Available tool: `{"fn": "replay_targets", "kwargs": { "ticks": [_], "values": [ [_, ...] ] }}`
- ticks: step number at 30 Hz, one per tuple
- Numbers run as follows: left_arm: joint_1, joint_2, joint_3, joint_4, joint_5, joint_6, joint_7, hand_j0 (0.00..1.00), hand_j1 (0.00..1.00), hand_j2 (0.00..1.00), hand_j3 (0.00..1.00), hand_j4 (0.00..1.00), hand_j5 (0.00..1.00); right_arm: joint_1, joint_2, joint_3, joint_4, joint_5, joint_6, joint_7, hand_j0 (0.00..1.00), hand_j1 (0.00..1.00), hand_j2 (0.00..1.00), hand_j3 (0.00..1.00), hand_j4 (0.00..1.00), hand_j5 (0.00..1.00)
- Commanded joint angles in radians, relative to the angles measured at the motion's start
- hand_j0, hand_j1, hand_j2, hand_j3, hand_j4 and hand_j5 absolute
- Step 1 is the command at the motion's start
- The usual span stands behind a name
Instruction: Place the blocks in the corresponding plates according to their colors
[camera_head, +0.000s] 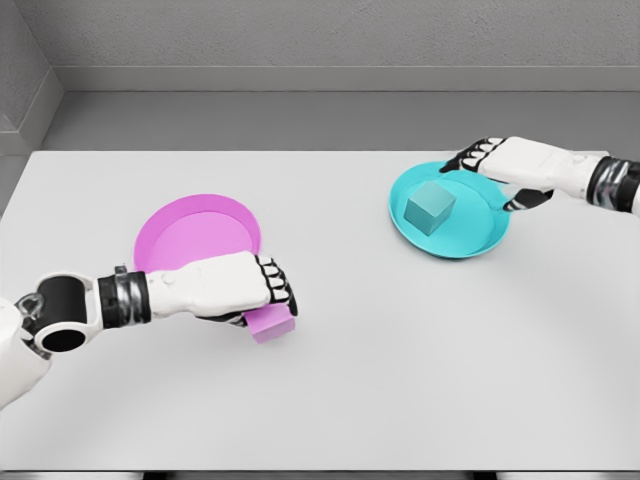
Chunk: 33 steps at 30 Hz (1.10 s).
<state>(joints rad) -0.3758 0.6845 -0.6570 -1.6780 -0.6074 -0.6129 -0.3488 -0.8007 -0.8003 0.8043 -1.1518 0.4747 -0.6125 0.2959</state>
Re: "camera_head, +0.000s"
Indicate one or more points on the cyan plate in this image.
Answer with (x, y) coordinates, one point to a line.
(450, 235)

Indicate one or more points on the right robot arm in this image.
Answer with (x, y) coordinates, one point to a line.
(600, 175)

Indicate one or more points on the pink block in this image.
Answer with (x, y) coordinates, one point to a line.
(272, 324)

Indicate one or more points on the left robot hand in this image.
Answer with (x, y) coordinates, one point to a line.
(235, 285)

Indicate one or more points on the pink plate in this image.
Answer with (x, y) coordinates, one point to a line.
(195, 235)

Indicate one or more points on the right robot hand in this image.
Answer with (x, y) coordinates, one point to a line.
(515, 165)

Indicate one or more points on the teal block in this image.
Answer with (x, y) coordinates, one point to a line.
(429, 207)

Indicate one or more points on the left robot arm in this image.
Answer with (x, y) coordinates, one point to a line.
(120, 300)

